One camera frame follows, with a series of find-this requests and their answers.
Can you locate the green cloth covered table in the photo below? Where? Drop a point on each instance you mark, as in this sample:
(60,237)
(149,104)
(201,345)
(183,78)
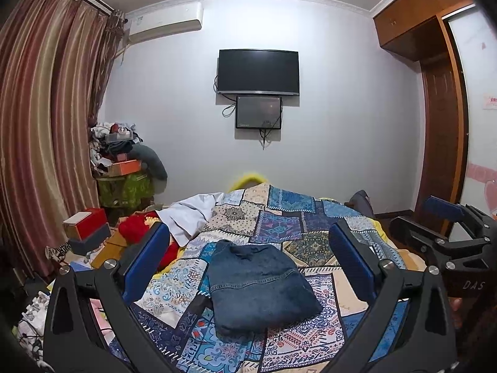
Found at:
(124,190)

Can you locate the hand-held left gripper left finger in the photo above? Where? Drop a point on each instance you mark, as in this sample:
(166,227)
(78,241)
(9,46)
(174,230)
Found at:
(145,264)

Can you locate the striped brown curtain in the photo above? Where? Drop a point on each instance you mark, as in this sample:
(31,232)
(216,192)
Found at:
(46,124)

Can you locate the black wall television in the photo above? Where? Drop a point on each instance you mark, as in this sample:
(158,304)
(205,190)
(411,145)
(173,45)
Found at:
(258,72)

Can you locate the pink paper sticker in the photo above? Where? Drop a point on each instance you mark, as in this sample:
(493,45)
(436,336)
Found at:
(490,101)

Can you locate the brown cardboard box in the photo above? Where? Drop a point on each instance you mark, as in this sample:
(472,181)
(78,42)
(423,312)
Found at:
(110,248)

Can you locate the dark grey box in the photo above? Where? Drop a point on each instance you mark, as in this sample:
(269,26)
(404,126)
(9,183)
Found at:
(91,239)

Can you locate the wooden door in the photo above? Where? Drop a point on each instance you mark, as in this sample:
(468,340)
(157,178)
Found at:
(442,124)

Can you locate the orange box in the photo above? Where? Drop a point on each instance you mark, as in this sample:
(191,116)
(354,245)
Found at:
(124,167)

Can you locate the small wall monitor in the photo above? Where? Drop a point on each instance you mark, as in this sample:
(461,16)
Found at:
(258,110)

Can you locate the zebra striped object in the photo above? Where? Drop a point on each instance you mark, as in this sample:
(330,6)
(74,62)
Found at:
(58,250)

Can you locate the wooden overhead cabinet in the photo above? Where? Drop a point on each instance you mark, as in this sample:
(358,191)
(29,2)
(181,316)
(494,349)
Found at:
(411,19)

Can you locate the dark grey cloth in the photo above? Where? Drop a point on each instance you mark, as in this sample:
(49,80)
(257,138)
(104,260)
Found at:
(155,163)

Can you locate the white patterned cloth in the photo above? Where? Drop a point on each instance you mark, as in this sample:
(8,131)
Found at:
(31,318)

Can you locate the white shirt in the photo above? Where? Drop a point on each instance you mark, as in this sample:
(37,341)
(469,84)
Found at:
(190,213)

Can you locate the yellow cloth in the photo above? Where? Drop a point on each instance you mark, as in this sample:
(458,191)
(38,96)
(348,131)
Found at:
(248,178)

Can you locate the white air conditioner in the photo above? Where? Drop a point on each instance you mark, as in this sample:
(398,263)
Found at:
(167,23)

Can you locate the red white box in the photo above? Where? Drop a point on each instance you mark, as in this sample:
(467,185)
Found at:
(87,223)

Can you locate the pile of clothes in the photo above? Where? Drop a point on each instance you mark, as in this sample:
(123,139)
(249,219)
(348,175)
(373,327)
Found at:
(112,140)

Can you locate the blue denim jacket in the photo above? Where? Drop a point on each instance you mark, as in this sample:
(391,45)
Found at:
(256,279)

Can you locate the purple grey backpack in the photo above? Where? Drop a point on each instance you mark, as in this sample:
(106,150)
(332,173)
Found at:
(361,200)

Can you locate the person's right hand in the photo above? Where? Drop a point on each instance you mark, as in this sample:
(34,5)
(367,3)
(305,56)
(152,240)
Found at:
(457,312)

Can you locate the red yellow green blanket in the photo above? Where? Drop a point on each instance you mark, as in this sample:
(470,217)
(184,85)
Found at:
(134,233)

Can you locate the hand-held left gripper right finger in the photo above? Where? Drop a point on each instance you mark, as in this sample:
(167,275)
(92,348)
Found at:
(351,268)

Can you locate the blue patchwork quilt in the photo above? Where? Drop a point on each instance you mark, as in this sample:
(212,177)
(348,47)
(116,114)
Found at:
(295,233)

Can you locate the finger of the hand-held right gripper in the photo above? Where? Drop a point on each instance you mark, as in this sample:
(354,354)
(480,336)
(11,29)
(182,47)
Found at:
(411,230)
(442,208)

